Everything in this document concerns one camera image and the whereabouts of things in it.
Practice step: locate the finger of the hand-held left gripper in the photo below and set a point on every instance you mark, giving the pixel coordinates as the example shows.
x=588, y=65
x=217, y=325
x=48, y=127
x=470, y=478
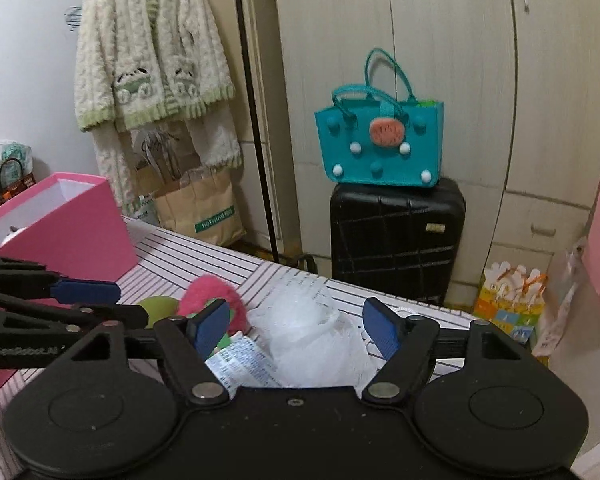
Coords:
x=85, y=292
x=115, y=316

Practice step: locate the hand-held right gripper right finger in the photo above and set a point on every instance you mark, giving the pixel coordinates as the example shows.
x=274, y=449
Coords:
x=380, y=330

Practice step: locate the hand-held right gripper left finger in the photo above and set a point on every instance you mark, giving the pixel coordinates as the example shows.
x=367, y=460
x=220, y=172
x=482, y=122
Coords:
x=210, y=327

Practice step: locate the pink storage box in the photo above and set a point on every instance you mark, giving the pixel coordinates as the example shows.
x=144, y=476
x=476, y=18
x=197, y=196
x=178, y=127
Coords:
x=80, y=230

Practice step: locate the white plush toy brown ears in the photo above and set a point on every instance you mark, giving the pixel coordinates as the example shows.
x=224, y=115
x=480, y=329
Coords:
x=17, y=234

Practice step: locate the pink plush strawberry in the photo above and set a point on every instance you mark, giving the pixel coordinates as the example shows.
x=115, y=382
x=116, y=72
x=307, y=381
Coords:
x=215, y=287

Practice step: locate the green round plush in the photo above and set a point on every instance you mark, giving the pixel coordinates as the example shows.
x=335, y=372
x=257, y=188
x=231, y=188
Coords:
x=160, y=307

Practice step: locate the white tissue pack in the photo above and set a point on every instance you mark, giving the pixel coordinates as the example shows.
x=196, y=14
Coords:
x=250, y=365

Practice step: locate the striped bed sheet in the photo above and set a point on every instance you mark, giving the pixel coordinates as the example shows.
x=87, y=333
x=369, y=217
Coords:
x=190, y=260

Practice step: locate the black suitcase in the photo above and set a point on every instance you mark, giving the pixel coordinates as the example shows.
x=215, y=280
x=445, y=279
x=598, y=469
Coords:
x=395, y=240

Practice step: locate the brown paper bag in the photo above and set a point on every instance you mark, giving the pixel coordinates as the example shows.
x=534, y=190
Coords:
x=210, y=210

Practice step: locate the colourful gift bag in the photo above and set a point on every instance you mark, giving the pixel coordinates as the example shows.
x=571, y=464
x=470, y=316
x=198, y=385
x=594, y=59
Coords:
x=510, y=305

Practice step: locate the grey printed paper bag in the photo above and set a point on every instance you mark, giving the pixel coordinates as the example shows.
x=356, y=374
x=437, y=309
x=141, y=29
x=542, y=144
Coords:
x=155, y=155

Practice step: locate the green patterned packet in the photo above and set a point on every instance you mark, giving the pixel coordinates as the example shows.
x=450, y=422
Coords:
x=15, y=152

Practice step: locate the teal felt handbag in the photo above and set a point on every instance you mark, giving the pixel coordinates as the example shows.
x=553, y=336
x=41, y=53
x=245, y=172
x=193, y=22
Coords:
x=375, y=155

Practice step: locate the white plastic bag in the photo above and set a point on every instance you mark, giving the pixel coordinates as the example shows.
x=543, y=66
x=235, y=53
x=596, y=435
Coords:
x=562, y=300

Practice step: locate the black stand pole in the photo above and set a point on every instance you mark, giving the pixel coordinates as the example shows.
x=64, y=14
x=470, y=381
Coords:
x=252, y=110

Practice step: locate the cream fluffy robe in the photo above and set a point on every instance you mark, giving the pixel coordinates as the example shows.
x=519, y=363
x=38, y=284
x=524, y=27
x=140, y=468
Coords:
x=155, y=35

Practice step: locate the beige wardrobe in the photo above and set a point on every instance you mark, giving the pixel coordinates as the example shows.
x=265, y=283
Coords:
x=455, y=60

